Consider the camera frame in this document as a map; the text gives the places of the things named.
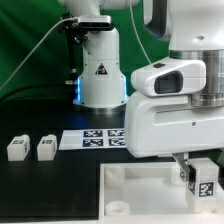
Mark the white sheet with AprilTags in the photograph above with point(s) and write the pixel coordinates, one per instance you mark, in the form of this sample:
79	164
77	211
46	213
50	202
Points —
92	139

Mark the white square tabletop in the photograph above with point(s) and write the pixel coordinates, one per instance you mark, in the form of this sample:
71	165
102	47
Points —
152	193

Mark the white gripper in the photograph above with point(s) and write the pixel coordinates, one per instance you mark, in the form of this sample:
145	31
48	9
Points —
167	125

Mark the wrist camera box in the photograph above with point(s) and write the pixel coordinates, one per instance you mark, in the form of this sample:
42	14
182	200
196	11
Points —
169	77

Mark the camera on black stand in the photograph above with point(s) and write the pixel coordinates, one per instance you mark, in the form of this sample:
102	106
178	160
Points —
76	30

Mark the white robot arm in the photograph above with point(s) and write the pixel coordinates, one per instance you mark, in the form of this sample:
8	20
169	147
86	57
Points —
187	30

